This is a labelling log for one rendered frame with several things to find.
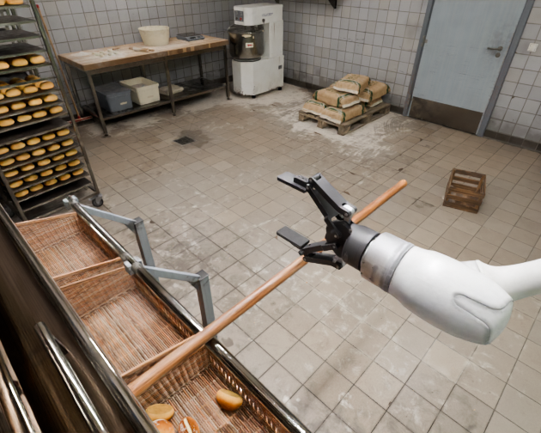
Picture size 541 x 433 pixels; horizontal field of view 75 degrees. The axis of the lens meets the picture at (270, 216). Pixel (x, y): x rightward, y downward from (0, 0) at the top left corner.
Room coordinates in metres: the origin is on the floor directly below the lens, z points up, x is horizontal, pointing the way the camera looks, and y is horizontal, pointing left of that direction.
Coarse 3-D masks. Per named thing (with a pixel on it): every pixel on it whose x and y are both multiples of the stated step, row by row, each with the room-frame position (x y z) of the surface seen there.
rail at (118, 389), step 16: (0, 208) 0.67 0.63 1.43; (16, 240) 0.56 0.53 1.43; (32, 256) 0.51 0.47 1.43; (32, 272) 0.47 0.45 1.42; (48, 288) 0.43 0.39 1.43; (64, 304) 0.39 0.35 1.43; (64, 320) 0.36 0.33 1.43; (80, 320) 0.36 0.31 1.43; (80, 336) 0.33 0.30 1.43; (96, 352) 0.30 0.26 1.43; (96, 368) 0.28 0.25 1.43; (112, 368) 0.28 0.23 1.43; (112, 384) 0.25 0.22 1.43; (128, 400) 0.23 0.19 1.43; (128, 416) 0.21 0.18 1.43; (144, 416) 0.21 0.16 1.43; (144, 432) 0.19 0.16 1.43
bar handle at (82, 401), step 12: (36, 324) 0.33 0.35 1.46; (48, 336) 0.30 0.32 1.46; (48, 348) 0.29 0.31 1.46; (60, 348) 0.31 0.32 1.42; (60, 360) 0.27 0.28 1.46; (60, 372) 0.25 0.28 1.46; (72, 372) 0.25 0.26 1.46; (72, 384) 0.23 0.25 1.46; (72, 396) 0.22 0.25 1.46; (84, 396) 0.22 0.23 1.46; (84, 408) 0.20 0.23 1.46; (84, 420) 0.19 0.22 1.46; (96, 420) 0.19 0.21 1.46; (96, 432) 0.18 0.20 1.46; (108, 432) 0.18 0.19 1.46
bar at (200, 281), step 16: (80, 208) 1.03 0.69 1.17; (96, 224) 0.94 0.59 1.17; (128, 224) 1.22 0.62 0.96; (112, 240) 0.86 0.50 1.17; (144, 240) 1.24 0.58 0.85; (128, 256) 0.78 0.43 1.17; (144, 256) 1.23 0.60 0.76; (128, 272) 0.74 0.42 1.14; (144, 272) 0.71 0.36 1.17; (160, 272) 0.81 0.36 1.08; (176, 272) 0.85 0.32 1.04; (160, 288) 0.65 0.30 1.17; (208, 288) 0.91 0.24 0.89; (176, 304) 0.60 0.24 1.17; (208, 304) 0.90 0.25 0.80; (192, 320) 0.55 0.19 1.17; (208, 320) 0.90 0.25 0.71; (224, 352) 0.46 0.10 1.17; (240, 368) 0.42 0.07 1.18; (256, 384) 0.39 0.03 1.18; (272, 400) 0.35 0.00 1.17; (288, 416) 0.32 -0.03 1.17; (304, 432) 0.29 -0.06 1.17
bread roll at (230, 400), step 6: (222, 390) 0.65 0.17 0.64; (216, 396) 0.63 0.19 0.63; (222, 396) 0.62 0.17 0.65; (228, 396) 0.62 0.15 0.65; (234, 396) 0.62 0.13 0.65; (240, 396) 0.63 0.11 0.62; (222, 402) 0.61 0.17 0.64; (228, 402) 0.60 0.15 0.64; (234, 402) 0.60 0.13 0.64; (240, 402) 0.61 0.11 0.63; (228, 408) 0.59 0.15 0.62; (234, 408) 0.59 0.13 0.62
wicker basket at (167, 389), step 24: (192, 360) 0.73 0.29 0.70; (216, 360) 0.74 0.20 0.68; (168, 384) 0.65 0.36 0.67; (192, 384) 0.70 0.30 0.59; (216, 384) 0.70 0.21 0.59; (240, 384) 0.64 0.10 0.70; (144, 408) 0.58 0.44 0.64; (192, 408) 0.61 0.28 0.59; (216, 408) 0.61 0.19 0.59; (240, 408) 0.61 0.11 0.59; (264, 408) 0.55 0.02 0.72; (216, 432) 0.53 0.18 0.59; (240, 432) 0.53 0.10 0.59; (264, 432) 0.53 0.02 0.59; (288, 432) 0.47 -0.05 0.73
